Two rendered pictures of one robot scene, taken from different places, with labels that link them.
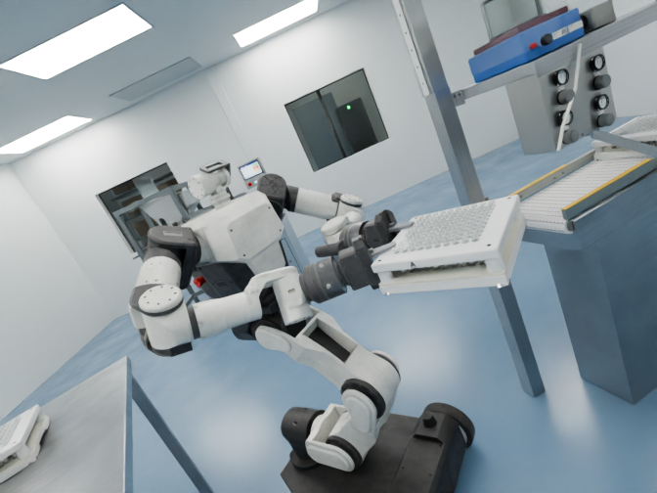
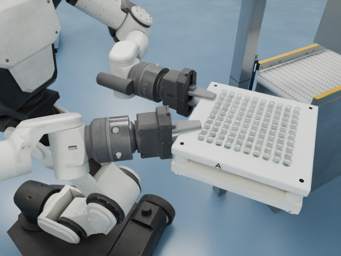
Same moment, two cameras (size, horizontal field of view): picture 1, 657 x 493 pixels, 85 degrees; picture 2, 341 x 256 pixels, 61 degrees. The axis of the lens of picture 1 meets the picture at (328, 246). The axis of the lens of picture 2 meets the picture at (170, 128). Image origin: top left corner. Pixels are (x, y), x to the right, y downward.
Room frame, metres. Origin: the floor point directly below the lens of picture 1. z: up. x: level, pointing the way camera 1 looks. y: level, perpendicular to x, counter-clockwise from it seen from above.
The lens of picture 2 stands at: (0.33, 0.06, 1.39)
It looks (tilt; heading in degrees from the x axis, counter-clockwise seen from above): 41 degrees down; 342
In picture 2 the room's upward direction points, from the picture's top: straight up
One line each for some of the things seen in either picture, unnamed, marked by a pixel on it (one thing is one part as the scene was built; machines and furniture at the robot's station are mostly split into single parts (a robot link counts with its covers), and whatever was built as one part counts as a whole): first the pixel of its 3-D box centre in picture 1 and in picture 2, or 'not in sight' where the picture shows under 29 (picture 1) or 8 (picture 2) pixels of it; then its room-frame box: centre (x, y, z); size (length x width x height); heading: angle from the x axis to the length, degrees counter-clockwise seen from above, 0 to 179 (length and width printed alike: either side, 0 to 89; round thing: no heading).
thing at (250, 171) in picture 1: (261, 191); not in sight; (3.70, 0.37, 1.07); 0.23 x 0.10 x 0.62; 87
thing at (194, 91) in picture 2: (401, 224); (202, 92); (0.82, -0.18, 1.02); 0.06 x 0.03 x 0.02; 41
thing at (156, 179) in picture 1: (151, 207); not in sight; (6.23, 2.40, 1.43); 1.32 x 0.01 x 1.11; 87
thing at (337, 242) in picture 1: (342, 246); (128, 80); (0.97, -0.04, 0.99); 0.11 x 0.11 x 0.11; 41
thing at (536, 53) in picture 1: (524, 44); not in sight; (1.05, -0.73, 1.28); 0.21 x 0.20 x 0.09; 12
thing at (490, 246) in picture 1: (446, 233); (249, 128); (0.70, -0.23, 1.00); 0.25 x 0.24 x 0.02; 138
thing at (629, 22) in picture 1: (560, 52); not in sight; (1.13, -0.90, 1.22); 0.62 x 0.38 x 0.04; 102
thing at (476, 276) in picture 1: (454, 253); (245, 145); (0.70, -0.23, 0.96); 0.24 x 0.24 x 0.02; 48
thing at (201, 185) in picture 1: (211, 185); not in sight; (1.10, 0.24, 1.29); 0.10 x 0.07 x 0.09; 139
